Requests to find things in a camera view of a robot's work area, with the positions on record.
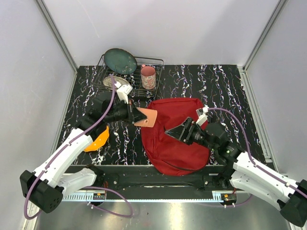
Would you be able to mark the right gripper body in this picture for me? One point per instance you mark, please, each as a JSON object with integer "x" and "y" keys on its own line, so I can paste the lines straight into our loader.
{"x": 194, "y": 134}

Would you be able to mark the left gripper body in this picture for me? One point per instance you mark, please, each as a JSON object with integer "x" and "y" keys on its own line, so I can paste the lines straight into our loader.
{"x": 124, "y": 111}

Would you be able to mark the pink leather wallet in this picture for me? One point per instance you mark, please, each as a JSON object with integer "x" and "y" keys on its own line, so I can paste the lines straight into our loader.
{"x": 151, "y": 116}

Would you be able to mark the red student backpack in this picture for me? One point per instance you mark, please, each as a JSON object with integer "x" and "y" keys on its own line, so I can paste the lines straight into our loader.
{"x": 168, "y": 155}

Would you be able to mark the dark wire dish rack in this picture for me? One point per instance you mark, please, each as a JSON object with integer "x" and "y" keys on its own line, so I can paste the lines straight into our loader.
{"x": 103, "y": 71}

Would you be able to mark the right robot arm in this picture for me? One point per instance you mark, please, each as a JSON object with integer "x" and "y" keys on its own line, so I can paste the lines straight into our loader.
{"x": 246, "y": 173}

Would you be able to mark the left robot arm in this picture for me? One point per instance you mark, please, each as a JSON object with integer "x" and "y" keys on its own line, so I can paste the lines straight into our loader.
{"x": 47, "y": 185}

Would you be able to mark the beige patterned plate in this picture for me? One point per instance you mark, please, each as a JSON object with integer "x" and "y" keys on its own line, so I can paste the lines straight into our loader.
{"x": 107, "y": 81}

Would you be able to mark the orange yellow plate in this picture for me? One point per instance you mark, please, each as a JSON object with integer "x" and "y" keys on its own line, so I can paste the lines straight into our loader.
{"x": 99, "y": 142}

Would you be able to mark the pink patterned mug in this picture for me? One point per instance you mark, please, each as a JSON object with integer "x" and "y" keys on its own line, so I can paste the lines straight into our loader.
{"x": 148, "y": 77}

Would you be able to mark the teal round plate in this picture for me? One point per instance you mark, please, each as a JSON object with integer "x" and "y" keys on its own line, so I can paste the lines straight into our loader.
{"x": 120, "y": 61}

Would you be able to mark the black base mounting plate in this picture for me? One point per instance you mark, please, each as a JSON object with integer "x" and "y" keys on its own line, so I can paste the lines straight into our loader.
{"x": 120, "y": 176}

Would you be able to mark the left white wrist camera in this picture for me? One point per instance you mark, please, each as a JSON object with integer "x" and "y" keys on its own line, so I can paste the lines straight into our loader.
{"x": 123, "y": 91}

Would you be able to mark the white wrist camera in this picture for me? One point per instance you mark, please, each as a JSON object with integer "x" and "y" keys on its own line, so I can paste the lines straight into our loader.
{"x": 202, "y": 115}
{"x": 123, "y": 91}

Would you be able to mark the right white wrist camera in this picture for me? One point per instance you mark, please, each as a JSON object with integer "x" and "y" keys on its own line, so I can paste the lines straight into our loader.
{"x": 202, "y": 115}

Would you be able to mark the aluminium frame rail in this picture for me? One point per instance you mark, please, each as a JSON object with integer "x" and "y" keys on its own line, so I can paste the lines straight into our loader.
{"x": 151, "y": 194}

